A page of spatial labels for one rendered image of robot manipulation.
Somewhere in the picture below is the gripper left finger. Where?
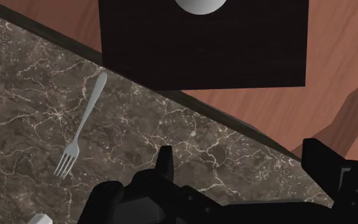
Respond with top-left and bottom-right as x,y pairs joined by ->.
77,144 -> 223,224

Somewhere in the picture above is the silver fork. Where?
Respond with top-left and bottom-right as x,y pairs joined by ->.
53,71 -> 108,180

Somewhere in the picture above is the white angular object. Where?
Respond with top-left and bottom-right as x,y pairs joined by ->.
25,213 -> 54,224

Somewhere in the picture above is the dark robot stand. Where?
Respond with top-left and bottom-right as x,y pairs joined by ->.
98,0 -> 310,92

